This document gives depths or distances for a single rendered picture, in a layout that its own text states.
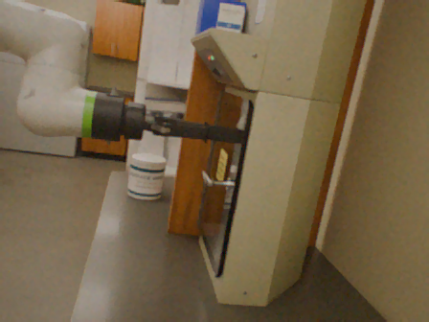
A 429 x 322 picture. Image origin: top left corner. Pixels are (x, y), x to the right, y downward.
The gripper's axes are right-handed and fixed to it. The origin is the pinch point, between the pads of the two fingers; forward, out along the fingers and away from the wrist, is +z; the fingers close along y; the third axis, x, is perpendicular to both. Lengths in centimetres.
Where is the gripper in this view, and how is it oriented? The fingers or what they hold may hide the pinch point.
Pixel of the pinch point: (222, 134)
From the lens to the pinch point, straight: 85.3
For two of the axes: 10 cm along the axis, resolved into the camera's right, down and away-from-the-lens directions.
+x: -1.7, 9.6, 2.1
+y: -1.7, -2.4, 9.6
